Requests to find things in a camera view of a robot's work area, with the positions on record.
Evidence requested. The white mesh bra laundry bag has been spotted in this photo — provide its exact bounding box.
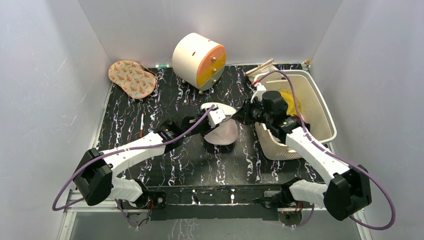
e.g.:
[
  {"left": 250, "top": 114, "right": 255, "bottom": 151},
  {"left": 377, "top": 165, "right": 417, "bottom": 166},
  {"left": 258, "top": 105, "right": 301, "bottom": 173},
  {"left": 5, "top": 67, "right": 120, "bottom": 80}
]
[{"left": 200, "top": 102, "right": 239, "bottom": 146}]

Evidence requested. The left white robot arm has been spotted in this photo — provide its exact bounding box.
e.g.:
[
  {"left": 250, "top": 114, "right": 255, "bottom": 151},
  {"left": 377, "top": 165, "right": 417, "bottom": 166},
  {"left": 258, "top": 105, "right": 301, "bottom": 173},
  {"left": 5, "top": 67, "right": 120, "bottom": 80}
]
[{"left": 73, "top": 110, "right": 226, "bottom": 209}]

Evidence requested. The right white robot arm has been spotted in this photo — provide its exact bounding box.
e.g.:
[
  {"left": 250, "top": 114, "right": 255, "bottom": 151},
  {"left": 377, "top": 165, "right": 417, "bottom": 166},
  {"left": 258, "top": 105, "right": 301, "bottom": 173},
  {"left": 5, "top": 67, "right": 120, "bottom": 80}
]
[{"left": 231, "top": 90, "right": 372, "bottom": 221}]

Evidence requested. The beige-trimmed mesh laundry bag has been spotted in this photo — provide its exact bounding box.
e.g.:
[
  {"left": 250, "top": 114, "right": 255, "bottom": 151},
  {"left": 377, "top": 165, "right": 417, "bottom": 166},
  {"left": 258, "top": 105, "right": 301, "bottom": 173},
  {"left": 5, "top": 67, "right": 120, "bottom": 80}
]
[{"left": 245, "top": 58, "right": 278, "bottom": 84}]

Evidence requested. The cream perforated laundry basket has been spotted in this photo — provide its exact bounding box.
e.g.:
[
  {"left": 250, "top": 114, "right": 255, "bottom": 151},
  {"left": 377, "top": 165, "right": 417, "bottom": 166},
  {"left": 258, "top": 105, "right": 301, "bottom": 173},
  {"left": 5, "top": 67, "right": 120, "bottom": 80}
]
[{"left": 255, "top": 70, "right": 337, "bottom": 161}]

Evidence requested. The floral mesh laundry bag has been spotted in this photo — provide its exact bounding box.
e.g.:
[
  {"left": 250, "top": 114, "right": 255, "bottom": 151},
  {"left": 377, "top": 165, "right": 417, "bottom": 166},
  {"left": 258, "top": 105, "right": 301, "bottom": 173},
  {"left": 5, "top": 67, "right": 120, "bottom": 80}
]
[{"left": 108, "top": 60, "right": 157, "bottom": 100}]

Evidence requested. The yellow garment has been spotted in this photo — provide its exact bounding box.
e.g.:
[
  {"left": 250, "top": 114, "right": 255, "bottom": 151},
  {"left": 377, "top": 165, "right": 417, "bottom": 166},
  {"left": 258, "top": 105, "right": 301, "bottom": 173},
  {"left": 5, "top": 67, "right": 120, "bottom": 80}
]
[{"left": 279, "top": 91, "right": 301, "bottom": 118}]

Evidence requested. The black garment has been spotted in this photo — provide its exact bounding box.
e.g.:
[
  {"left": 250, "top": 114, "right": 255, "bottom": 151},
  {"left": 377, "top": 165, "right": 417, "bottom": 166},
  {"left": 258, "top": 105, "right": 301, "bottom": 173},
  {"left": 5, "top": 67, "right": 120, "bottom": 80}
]
[{"left": 294, "top": 118, "right": 311, "bottom": 132}]

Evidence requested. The red white pen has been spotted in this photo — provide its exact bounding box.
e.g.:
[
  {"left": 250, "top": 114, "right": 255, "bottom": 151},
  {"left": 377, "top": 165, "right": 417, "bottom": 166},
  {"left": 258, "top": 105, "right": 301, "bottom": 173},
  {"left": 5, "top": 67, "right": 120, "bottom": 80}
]
[{"left": 139, "top": 113, "right": 145, "bottom": 138}]

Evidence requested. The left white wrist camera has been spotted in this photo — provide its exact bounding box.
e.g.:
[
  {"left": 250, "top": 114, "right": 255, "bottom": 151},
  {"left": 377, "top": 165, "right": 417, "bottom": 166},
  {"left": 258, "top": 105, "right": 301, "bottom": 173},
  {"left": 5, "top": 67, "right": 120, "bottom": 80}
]
[{"left": 207, "top": 108, "right": 227, "bottom": 129}]

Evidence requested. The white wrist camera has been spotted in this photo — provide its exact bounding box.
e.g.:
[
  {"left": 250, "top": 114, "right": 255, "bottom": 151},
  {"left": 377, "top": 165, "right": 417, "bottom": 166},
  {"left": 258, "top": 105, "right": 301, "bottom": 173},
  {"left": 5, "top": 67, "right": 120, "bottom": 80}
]
[
  {"left": 207, "top": 108, "right": 227, "bottom": 129},
  {"left": 250, "top": 83, "right": 267, "bottom": 103}
]

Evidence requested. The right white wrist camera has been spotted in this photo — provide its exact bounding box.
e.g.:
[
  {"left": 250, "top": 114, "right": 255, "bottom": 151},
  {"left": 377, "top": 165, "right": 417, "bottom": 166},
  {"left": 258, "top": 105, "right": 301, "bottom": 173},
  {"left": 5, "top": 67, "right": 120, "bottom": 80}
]
[{"left": 250, "top": 83, "right": 267, "bottom": 103}]

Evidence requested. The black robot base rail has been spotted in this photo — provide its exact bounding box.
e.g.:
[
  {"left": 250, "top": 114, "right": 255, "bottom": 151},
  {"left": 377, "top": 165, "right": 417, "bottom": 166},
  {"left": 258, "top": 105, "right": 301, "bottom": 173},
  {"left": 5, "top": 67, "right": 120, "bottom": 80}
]
[{"left": 117, "top": 183, "right": 304, "bottom": 222}]

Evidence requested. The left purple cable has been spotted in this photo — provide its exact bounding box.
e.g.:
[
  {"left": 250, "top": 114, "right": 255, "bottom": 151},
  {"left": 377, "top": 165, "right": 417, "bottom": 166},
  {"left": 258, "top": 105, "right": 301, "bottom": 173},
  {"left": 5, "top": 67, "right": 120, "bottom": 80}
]
[{"left": 51, "top": 104, "right": 216, "bottom": 229}]

